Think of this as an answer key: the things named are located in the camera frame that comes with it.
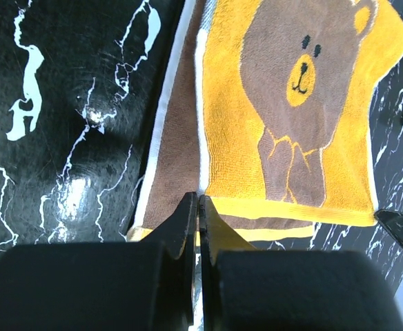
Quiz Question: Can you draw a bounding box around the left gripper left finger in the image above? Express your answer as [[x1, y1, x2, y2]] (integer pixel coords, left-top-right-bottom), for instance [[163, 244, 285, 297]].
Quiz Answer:
[[0, 192, 197, 330]]

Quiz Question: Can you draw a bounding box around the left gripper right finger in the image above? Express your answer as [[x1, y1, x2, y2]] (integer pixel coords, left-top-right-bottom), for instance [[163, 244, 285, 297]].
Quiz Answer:
[[199, 195, 403, 330]]

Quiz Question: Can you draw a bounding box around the yellow bear towel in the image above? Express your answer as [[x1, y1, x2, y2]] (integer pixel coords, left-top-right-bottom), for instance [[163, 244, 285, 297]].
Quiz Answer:
[[127, 1, 403, 241]]

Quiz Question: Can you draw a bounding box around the black marble pattern mat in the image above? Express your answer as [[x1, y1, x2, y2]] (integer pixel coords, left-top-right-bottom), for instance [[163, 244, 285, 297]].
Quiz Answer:
[[0, 1, 403, 289]]

